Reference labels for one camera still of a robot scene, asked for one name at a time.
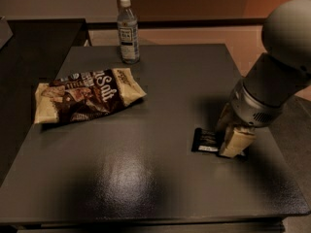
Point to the silver grey gripper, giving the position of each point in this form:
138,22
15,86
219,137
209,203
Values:
252,110

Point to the black rxbar chocolate bar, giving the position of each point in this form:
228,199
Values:
208,141

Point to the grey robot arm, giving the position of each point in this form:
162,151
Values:
281,71

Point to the clear plastic tea bottle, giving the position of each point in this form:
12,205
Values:
128,33

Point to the brown white chips bag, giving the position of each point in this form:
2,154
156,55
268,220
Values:
86,96

